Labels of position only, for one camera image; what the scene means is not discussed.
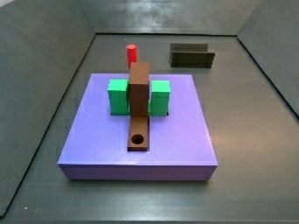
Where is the purple board base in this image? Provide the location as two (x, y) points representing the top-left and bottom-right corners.
(59, 73), (218, 180)

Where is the brown L-shaped block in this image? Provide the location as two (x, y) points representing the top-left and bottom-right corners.
(127, 62), (150, 151)

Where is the dark grey block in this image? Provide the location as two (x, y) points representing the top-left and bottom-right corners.
(170, 44), (215, 68)

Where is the right green block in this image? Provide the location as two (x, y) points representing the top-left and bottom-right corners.
(150, 80), (171, 116)

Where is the red cylinder peg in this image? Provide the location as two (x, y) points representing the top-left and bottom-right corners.
(126, 44), (136, 67)

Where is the left green block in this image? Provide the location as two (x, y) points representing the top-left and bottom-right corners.
(107, 79), (128, 116)

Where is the green block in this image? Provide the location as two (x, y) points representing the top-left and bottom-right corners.
(150, 80), (171, 116)
(107, 79), (128, 116)

